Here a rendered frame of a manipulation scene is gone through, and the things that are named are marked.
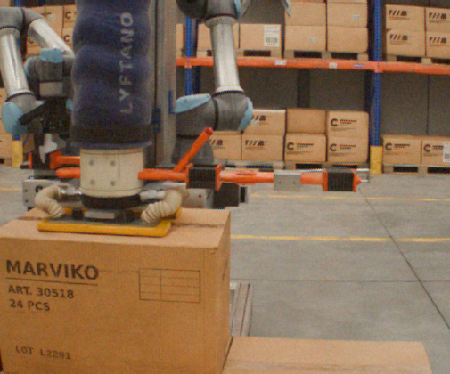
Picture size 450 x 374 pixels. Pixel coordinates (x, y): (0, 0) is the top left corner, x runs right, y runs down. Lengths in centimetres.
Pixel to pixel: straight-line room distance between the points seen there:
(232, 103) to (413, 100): 824
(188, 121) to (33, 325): 87
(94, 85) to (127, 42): 14
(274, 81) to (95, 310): 862
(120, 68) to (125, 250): 45
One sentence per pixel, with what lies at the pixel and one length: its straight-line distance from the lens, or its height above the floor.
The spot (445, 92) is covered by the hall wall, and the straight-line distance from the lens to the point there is 1034.
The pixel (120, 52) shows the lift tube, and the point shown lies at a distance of 153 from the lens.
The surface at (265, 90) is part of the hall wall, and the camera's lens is 996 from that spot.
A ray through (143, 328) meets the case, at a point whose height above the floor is 72.
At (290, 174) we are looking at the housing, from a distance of 154.
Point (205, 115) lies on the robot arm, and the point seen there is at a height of 120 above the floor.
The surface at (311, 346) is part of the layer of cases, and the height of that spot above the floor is 54.
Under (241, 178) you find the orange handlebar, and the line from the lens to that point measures 155.
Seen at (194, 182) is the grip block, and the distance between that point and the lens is 154.
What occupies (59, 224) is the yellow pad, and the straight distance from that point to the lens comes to 156.
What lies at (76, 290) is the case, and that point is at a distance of 153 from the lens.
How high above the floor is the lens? 133
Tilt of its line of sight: 10 degrees down
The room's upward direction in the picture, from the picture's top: 1 degrees clockwise
